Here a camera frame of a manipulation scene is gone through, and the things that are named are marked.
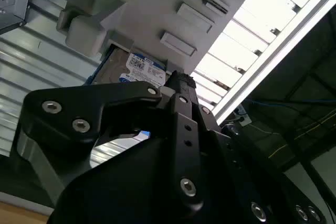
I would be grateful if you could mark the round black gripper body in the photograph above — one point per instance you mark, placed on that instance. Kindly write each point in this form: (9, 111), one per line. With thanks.
(131, 182)

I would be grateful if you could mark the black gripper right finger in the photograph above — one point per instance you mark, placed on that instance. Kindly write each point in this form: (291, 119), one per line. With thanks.
(210, 121)

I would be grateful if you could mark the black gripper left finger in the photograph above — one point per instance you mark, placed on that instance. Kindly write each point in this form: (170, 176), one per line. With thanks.
(86, 103)

